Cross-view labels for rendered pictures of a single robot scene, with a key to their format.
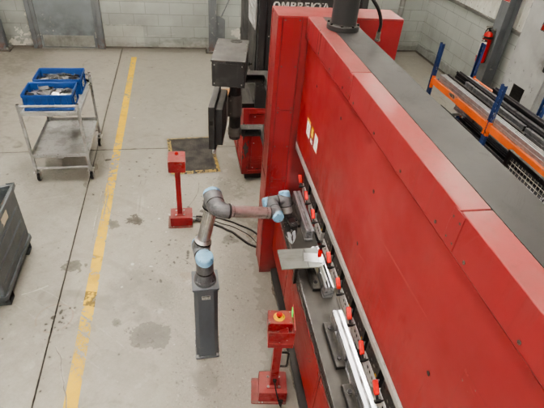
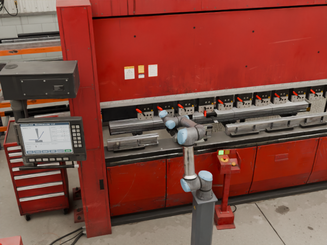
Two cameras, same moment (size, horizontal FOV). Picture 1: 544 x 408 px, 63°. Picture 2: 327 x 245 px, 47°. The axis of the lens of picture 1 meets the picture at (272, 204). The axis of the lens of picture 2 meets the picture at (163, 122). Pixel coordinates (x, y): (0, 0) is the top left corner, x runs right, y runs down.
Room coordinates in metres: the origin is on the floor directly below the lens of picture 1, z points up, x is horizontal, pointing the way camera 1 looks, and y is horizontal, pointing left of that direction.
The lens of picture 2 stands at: (2.53, 2.92, 2.89)
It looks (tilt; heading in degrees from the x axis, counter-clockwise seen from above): 29 degrees down; 268
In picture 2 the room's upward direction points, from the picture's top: straight up
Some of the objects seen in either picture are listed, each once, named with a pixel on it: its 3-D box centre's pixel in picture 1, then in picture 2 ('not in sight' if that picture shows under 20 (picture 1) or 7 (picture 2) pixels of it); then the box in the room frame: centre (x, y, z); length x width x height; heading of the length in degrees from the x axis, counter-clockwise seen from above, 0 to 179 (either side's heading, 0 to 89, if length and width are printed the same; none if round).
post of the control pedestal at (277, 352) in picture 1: (276, 359); (225, 190); (1.79, -0.12, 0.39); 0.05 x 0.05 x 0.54; 5
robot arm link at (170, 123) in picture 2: (271, 203); (171, 122); (2.37, 0.00, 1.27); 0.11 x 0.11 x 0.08; 20
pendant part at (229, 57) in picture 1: (230, 102); (47, 120); (3.31, 0.40, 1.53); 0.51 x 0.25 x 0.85; 2
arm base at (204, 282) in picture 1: (205, 274); (204, 190); (2.10, 0.41, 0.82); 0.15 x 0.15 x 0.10
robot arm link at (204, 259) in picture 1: (204, 261); (204, 180); (2.10, 0.41, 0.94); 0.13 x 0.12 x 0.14; 20
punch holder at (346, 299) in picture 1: (353, 296); (243, 99); (1.62, -0.47, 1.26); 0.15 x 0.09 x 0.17; 12
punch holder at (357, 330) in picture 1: (364, 328); (261, 96); (1.43, -0.51, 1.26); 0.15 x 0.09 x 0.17; 12
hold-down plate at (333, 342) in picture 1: (333, 345); (244, 133); (1.58, -0.42, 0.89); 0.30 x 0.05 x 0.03; 12
